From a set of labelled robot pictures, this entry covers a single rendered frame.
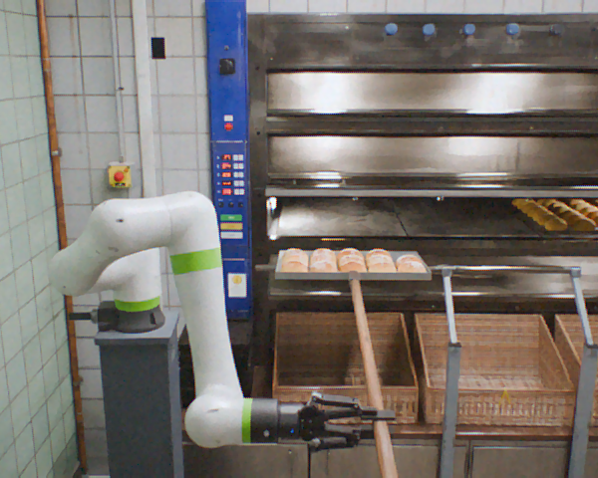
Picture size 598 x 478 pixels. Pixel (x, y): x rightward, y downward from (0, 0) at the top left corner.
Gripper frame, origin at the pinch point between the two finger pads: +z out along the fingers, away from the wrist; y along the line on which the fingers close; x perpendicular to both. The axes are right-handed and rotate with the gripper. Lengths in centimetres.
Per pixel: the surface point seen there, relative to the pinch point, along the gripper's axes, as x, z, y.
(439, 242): -155, 40, 3
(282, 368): -145, -27, 58
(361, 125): -156, 5, -46
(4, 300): -99, -124, 11
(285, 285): -154, -26, 23
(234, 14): -152, -46, -89
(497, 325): -150, 67, 38
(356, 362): -146, 6, 55
